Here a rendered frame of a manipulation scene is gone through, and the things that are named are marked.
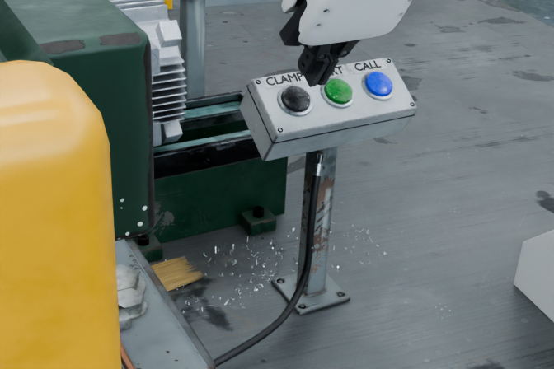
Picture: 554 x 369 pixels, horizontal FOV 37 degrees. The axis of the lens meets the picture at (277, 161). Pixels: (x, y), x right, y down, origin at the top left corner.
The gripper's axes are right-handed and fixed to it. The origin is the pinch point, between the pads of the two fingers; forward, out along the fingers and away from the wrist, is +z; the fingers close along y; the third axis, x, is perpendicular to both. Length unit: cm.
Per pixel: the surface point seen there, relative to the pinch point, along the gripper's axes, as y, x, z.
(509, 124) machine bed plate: -60, -10, 44
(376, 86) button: -9.1, 0.4, 5.7
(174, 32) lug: 5.3, -16.7, 15.0
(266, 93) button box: 2.7, -1.5, 6.5
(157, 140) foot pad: 8.6, -8.2, 23.7
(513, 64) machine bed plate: -81, -28, 56
